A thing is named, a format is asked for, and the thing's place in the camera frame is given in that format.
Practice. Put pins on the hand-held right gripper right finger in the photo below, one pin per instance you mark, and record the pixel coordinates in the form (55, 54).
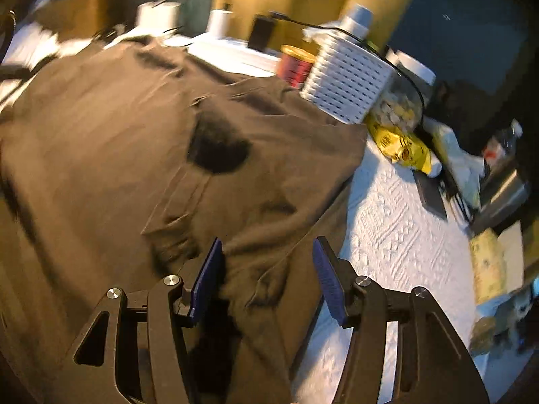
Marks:
(330, 282)

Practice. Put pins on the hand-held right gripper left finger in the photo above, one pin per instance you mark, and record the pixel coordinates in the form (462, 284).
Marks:
(206, 277)

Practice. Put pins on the brown printed t-shirt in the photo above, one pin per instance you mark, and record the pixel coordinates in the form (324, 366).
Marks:
(126, 134)

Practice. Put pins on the black phone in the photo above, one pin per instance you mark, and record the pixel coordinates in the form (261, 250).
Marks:
(431, 195)

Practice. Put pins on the yellow snack packet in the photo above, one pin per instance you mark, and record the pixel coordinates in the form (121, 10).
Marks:
(400, 145)

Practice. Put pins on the yellow box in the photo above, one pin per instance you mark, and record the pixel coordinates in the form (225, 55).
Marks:
(488, 261)

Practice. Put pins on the white plastic packet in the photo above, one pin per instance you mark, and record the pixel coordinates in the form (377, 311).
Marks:
(459, 164)

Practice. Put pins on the glass jar with white lid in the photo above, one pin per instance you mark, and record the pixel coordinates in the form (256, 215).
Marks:
(400, 105)

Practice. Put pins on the steel flask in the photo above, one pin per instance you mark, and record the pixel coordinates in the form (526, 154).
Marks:
(505, 189)

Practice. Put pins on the white perforated basket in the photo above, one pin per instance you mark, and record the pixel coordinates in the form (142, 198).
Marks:
(345, 75)

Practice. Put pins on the red can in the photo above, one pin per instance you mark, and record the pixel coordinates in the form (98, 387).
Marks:
(294, 67)

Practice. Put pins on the clear water bottle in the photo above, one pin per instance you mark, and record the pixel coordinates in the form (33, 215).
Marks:
(503, 143)

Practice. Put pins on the white power strip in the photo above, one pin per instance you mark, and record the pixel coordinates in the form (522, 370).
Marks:
(236, 46)

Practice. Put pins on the crumpled tissue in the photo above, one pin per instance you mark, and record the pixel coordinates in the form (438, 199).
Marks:
(320, 33)

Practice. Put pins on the black power adapter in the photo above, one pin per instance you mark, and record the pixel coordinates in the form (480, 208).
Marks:
(260, 33)

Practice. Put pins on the white charger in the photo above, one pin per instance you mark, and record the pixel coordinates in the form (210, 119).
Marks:
(219, 23)

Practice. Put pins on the white and blue bottle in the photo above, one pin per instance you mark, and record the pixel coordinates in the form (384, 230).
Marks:
(358, 17)

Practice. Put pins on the white desk lamp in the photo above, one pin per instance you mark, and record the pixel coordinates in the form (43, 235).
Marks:
(158, 14)

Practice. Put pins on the cardboard box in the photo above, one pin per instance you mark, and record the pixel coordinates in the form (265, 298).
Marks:
(84, 8)

